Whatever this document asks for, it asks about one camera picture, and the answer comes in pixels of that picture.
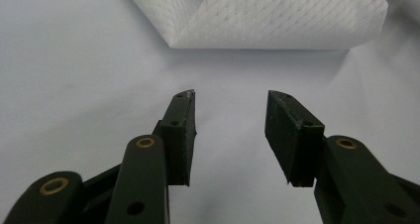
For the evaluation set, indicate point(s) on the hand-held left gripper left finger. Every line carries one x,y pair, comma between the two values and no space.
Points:
180,141

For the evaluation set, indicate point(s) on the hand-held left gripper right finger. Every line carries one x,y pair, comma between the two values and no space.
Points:
290,141

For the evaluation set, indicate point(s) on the white mesh cloth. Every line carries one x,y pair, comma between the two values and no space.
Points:
264,19

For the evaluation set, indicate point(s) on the pale table cover sheet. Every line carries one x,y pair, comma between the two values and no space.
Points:
66,85

